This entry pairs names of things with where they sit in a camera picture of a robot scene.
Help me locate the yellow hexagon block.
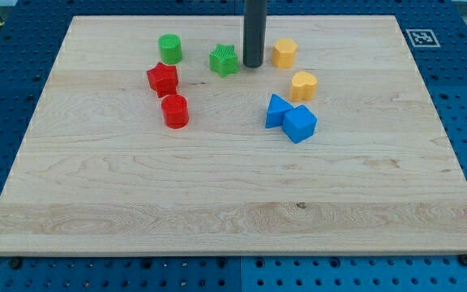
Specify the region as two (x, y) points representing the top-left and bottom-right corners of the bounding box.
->
(272, 38), (298, 69)

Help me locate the blue triangle block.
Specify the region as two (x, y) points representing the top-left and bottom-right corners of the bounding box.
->
(265, 94), (293, 128)

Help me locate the green cylinder block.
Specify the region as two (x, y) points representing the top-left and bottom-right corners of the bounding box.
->
(158, 34), (183, 65)

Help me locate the yellow heart block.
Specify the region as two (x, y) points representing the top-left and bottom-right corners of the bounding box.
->
(289, 71), (318, 102)

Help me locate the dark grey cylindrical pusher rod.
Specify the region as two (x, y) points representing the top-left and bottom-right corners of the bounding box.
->
(243, 0), (268, 68)

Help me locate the black bolt left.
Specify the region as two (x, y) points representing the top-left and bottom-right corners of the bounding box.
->
(8, 257), (22, 270)

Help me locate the white fiducial marker tag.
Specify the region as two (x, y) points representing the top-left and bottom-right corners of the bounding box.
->
(405, 28), (440, 48)

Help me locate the green star block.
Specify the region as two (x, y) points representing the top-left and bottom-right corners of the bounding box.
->
(209, 44), (238, 78)

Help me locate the black bolt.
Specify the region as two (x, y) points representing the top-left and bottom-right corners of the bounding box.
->
(457, 254), (467, 267)
(8, 257), (22, 270)

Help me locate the blue cube block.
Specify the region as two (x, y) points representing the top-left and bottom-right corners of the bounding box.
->
(282, 105), (318, 144)

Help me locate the red star block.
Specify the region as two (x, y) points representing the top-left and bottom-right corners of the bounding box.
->
(146, 62), (178, 98)

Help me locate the red cylinder block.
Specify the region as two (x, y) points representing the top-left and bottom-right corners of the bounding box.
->
(161, 94), (189, 129)

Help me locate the black bolt right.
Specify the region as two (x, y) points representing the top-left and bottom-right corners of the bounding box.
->
(457, 254), (467, 267)

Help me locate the light wooden board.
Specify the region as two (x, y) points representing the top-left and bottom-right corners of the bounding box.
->
(0, 15), (467, 257)

